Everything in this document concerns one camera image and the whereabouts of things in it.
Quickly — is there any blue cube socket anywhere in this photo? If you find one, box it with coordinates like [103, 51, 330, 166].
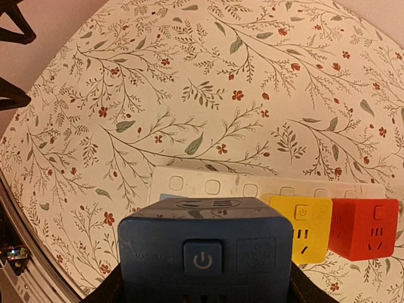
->
[118, 198, 293, 302]

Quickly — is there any red cube socket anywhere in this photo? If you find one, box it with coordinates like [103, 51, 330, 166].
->
[328, 198, 399, 261]

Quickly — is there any white multicolour power strip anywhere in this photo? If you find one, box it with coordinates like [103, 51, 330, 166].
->
[147, 165, 404, 228]

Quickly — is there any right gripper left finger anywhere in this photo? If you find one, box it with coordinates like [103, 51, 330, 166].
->
[80, 263, 125, 303]

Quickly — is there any floral table cloth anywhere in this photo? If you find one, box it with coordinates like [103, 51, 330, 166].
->
[1, 1, 403, 302]

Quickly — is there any yellow cube socket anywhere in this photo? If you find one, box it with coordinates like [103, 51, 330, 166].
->
[260, 194, 333, 264]

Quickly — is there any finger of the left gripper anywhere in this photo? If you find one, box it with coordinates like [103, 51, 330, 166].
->
[1, 0, 37, 43]
[0, 78, 31, 110]

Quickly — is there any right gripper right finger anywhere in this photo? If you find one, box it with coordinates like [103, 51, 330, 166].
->
[288, 263, 338, 303]

